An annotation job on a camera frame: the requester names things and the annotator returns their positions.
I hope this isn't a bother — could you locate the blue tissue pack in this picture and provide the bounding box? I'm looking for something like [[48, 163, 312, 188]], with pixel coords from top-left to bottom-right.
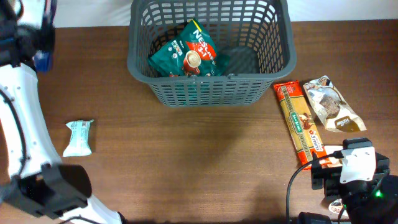
[[33, 51, 53, 73]]

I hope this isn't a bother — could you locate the green Nescafe coffee bag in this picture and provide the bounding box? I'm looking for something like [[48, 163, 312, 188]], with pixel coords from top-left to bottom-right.
[[148, 18, 230, 77]]

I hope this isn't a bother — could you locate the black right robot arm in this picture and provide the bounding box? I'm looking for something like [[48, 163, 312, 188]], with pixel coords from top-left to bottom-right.
[[311, 153, 397, 223]]

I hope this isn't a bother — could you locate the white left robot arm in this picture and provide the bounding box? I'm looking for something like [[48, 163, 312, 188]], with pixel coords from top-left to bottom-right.
[[1, 19, 127, 223]]

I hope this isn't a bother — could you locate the large beige snack bag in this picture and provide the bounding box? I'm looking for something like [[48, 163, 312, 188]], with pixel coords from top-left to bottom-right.
[[323, 144, 351, 218]]

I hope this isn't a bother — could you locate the orange spaghetti packet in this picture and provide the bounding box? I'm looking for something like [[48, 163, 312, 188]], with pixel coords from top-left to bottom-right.
[[273, 80, 326, 164]]

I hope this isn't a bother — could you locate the small beige snack pouch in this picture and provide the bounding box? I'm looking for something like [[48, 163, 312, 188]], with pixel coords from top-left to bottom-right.
[[303, 75, 367, 133]]

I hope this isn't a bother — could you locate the pale green wrapped bar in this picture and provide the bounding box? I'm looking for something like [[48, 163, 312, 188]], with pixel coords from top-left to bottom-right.
[[63, 119, 94, 157]]

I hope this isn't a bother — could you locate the grey plastic basket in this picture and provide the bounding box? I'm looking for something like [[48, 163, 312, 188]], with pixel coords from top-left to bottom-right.
[[127, 0, 297, 107]]

